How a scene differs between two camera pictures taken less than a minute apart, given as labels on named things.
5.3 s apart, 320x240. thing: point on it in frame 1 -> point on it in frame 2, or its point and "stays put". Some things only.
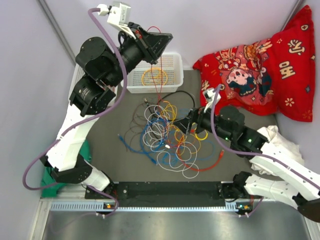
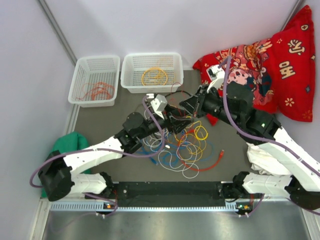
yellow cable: x=152 y=69 stays put
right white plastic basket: x=164 y=76 stays put
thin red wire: x=159 y=91 -> x=182 y=92
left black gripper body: x=134 y=51 -> x=166 y=122
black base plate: x=162 y=194 stays put
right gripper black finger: x=183 y=124 -> x=190 y=104
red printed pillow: x=276 y=77 stays put
